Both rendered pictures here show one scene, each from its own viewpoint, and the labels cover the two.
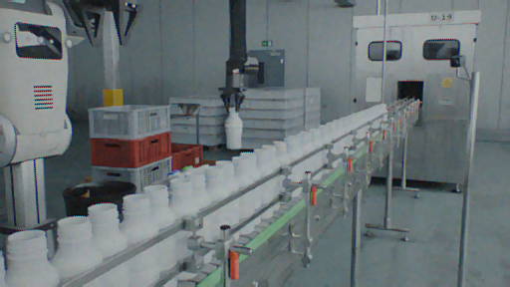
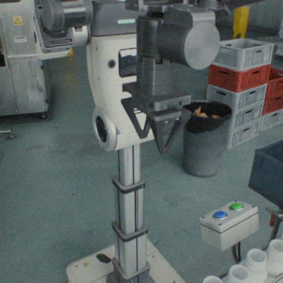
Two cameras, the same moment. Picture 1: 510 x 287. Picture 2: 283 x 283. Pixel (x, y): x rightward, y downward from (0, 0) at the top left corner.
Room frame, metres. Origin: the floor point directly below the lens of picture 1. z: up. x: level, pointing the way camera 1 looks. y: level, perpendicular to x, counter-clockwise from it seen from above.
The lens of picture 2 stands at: (0.45, 0.02, 1.63)
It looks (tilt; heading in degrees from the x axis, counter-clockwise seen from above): 28 degrees down; 36
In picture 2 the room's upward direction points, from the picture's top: straight up
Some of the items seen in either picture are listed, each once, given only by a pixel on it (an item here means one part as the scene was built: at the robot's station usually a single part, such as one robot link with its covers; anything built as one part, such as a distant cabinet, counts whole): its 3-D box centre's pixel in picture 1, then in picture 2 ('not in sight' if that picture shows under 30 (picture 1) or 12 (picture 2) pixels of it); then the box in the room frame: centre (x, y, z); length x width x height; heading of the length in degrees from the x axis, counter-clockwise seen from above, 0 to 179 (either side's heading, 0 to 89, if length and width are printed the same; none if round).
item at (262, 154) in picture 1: (261, 183); not in sight; (1.06, -0.01, 1.08); 0.06 x 0.06 x 0.17
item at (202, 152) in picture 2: (102, 236); (203, 139); (2.82, 0.99, 0.32); 0.45 x 0.45 x 0.64
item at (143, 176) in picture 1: (133, 173); (236, 92); (3.67, 1.00, 0.55); 0.61 x 0.41 x 0.22; 164
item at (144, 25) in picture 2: not in sight; (158, 36); (0.82, 0.25, 1.57); 0.07 x 0.06 x 0.07; 68
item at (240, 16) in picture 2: (114, 112); (240, 23); (10.93, 3.43, 0.55); 0.40 x 0.40 x 1.10; 67
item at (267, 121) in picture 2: not in sight; (261, 114); (4.36, 0.83, 0.11); 0.61 x 0.41 x 0.22; 160
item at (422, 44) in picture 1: (413, 101); not in sight; (6.14, -2.15, 1.05); 1.60 x 1.40 x 2.10; 157
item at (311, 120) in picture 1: (292, 114); not in sight; (9.90, -0.80, 0.59); 1.25 x 1.03 x 1.17; 158
